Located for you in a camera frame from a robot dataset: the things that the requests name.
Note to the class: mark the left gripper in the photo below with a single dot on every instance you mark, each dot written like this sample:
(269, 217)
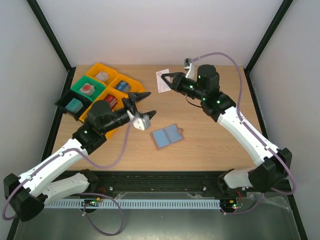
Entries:
(135, 98)

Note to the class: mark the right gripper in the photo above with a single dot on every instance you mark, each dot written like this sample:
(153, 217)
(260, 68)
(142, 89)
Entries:
(174, 81)

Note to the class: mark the white card with red marks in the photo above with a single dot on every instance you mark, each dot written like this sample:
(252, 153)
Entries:
(161, 84)

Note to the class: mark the pink leather card holder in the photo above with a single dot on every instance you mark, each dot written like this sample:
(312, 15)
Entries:
(167, 136)

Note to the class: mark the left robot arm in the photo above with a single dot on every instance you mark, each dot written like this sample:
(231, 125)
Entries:
(29, 192)

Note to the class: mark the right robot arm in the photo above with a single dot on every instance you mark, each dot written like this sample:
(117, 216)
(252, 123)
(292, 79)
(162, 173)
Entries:
(271, 162)

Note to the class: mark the blue card stack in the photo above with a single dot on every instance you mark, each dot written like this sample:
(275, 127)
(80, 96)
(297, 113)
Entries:
(123, 87)

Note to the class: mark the yellow bin with blue cards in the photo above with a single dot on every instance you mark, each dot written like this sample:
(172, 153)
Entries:
(136, 86)

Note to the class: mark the yellow bin with red cards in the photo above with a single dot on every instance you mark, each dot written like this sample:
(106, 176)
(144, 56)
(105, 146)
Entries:
(119, 95)

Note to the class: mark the red card stack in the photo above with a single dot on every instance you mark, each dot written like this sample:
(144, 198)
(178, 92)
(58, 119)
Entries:
(111, 99)

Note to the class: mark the white card stack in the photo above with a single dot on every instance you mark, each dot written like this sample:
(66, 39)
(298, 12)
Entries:
(102, 76)

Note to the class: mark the red-dot card stack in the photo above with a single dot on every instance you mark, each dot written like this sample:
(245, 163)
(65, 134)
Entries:
(87, 89)

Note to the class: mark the teal card stack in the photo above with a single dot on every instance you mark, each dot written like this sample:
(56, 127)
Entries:
(74, 106)

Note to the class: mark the green bin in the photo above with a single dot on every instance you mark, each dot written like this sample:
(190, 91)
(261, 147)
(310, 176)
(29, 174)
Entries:
(99, 87)

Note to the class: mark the yellow bin far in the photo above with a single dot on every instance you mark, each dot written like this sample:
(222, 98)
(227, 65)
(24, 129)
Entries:
(96, 68)

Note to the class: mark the black bin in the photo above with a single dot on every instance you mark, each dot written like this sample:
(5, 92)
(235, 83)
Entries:
(67, 97)

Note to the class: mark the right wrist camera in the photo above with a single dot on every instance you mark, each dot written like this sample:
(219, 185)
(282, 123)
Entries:
(190, 68)

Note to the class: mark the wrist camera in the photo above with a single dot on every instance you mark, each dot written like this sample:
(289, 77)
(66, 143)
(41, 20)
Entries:
(140, 121)
(190, 68)

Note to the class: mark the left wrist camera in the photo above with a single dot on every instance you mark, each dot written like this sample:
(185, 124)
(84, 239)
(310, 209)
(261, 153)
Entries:
(140, 121)

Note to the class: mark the black aluminium frame rail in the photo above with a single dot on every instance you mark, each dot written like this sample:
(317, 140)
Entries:
(108, 183)

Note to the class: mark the slotted cable duct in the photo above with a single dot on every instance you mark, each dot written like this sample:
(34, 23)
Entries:
(136, 204)

